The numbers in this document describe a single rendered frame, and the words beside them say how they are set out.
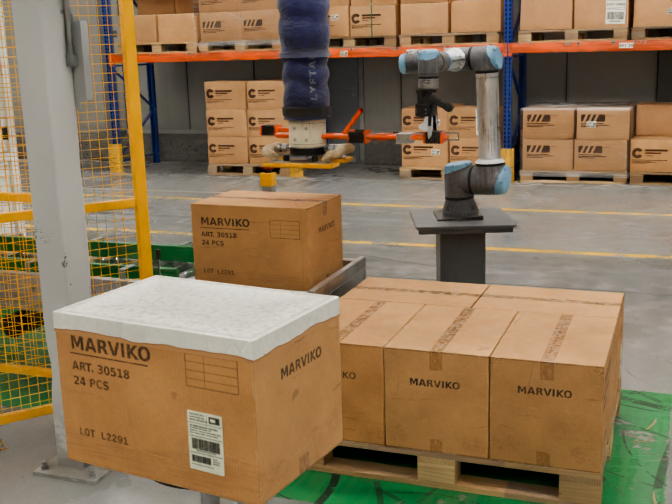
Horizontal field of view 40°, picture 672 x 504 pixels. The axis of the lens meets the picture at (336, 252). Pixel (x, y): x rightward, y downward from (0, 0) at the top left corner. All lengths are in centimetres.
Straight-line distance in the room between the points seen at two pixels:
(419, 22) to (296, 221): 747
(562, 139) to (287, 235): 722
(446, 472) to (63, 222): 173
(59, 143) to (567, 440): 215
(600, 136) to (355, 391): 780
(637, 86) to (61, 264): 959
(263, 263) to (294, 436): 206
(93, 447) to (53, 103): 155
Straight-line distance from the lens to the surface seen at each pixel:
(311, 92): 419
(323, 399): 239
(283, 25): 422
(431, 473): 363
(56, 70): 365
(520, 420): 346
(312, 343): 229
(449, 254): 483
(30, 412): 431
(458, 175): 480
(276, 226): 420
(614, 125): 1102
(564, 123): 1107
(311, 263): 418
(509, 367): 340
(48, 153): 364
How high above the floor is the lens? 165
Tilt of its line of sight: 13 degrees down
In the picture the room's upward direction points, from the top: 2 degrees counter-clockwise
